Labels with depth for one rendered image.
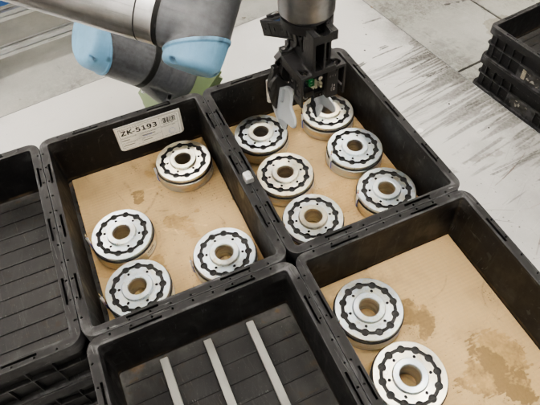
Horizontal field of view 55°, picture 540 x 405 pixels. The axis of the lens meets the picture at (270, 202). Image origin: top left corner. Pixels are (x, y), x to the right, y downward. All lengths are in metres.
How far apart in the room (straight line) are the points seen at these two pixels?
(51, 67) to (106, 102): 1.43
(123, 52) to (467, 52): 1.94
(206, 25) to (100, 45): 0.45
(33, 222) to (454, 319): 0.73
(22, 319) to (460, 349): 0.67
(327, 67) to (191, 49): 0.19
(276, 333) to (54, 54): 2.30
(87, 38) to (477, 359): 0.87
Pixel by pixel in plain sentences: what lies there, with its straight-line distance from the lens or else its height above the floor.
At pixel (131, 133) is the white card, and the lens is 1.00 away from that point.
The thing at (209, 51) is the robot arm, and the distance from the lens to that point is 0.64.
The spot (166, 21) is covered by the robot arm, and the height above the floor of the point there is 1.22.
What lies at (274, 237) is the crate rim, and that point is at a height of 0.93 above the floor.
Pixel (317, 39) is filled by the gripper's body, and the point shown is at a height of 1.17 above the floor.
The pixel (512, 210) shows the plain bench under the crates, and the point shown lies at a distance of 1.17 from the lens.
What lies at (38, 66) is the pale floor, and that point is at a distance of 2.85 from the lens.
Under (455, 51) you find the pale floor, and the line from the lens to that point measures 2.71.
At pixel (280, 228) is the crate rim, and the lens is 0.78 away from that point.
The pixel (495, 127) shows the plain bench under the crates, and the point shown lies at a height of 0.70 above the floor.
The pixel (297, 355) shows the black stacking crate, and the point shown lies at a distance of 0.80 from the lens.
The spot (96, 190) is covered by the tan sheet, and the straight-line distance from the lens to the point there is 1.02.
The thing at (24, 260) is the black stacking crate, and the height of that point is 0.83.
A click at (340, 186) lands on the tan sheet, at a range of 0.96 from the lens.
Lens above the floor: 1.57
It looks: 53 degrees down
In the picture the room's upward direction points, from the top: 4 degrees counter-clockwise
